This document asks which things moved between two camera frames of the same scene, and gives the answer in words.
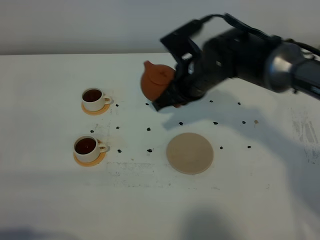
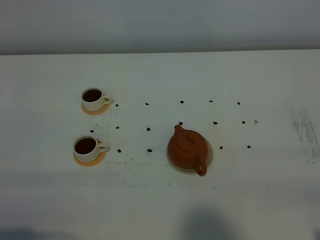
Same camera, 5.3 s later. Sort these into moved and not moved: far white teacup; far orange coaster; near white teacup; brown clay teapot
Moved: brown clay teapot
Not moved: far white teacup; near white teacup; far orange coaster
